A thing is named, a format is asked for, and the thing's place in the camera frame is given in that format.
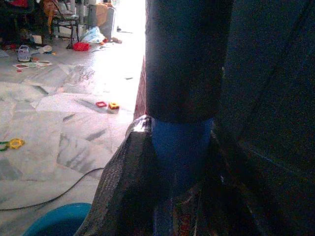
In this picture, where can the orange cloth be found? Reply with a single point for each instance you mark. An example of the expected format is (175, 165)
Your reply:
(50, 12)

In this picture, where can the green toy piece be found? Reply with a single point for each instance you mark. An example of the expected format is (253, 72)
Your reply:
(3, 147)

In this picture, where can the light blue plastic bag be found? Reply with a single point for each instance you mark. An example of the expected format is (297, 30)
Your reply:
(93, 35)

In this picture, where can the yellow flower toy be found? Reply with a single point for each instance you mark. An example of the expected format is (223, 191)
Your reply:
(16, 143)

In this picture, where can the dark red wooden door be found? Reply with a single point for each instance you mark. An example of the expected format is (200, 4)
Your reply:
(140, 93)

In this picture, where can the white picture puzzle board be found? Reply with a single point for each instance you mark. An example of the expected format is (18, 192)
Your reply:
(44, 63)
(24, 65)

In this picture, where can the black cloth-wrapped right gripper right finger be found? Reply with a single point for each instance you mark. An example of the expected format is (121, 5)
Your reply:
(229, 196)

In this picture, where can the grey upright box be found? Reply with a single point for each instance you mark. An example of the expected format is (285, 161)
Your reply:
(108, 22)

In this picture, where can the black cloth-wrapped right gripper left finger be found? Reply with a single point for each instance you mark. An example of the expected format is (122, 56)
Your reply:
(123, 177)

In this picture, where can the blue plastic basin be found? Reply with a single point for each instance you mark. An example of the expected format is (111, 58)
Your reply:
(61, 220)

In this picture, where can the black metal chair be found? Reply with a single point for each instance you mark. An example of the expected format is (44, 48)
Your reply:
(70, 23)

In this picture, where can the clear plastic toy container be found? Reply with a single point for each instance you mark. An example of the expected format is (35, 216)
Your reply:
(23, 54)

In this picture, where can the red square toy frame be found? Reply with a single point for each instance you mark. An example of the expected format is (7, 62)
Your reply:
(101, 104)

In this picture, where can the white bowl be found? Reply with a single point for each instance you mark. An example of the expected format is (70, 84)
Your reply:
(45, 49)

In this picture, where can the yellow and red square toy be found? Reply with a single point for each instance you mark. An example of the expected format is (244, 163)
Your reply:
(114, 105)

